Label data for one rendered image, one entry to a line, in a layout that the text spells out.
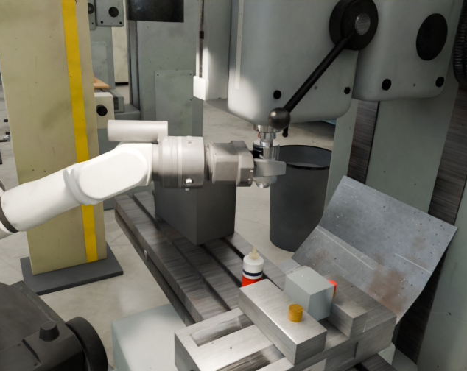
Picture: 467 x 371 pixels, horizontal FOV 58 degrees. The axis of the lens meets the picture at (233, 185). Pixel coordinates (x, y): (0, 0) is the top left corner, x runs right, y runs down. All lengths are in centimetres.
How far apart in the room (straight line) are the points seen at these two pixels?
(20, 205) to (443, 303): 84
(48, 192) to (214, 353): 36
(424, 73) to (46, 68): 188
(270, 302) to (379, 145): 50
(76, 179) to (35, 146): 171
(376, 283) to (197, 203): 44
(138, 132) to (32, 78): 166
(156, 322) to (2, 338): 61
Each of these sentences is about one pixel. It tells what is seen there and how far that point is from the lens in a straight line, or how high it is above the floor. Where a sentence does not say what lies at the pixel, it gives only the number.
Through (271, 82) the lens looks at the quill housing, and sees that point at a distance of 58.
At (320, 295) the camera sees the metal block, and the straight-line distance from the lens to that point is 69.
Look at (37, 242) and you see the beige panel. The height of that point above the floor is 23.
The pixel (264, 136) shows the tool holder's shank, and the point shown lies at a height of 127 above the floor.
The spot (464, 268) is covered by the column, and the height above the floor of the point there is 101.
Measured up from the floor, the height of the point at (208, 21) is 145.
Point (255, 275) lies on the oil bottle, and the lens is 85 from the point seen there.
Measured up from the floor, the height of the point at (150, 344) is 85.
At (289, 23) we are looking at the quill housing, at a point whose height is 145.
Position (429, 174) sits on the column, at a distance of 97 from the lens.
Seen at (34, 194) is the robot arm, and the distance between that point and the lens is 73.
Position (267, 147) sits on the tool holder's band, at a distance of 71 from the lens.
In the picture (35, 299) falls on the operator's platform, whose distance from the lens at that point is 186.
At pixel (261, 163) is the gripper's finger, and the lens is 70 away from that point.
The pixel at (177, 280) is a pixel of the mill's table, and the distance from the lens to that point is 93.
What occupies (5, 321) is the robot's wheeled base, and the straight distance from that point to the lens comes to 150.
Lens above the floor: 146
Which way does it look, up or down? 22 degrees down
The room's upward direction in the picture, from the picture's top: 3 degrees clockwise
